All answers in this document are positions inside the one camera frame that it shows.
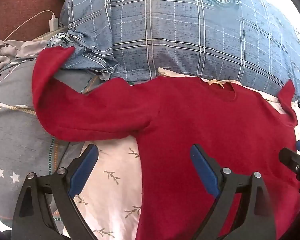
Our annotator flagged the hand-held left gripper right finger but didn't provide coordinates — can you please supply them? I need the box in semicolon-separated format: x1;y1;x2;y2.
190;144;277;240

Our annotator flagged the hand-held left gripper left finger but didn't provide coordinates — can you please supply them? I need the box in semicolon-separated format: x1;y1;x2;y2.
11;144;99;240

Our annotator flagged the red sweater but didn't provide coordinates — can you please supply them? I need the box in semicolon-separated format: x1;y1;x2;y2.
32;46;300;240

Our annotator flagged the grey star-print bedsheet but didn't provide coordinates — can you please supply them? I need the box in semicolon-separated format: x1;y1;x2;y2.
0;60;100;230

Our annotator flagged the white printed cloth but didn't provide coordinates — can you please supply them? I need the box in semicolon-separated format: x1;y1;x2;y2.
44;32;77;48

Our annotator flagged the grey crumpled cloth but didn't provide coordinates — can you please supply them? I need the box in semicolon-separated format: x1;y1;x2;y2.
0;39;50;78

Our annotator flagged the large blue plaid pillow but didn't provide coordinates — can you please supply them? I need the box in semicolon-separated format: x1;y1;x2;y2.
105;0;300;100

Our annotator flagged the white charger plug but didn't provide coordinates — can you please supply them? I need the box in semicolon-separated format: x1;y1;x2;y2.
49;15;58;32

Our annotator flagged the small blue plaid pillow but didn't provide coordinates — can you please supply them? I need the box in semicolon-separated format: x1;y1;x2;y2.
59;0;119;82

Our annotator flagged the white charger cable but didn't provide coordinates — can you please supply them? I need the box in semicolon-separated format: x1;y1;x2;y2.
4;10;55;42

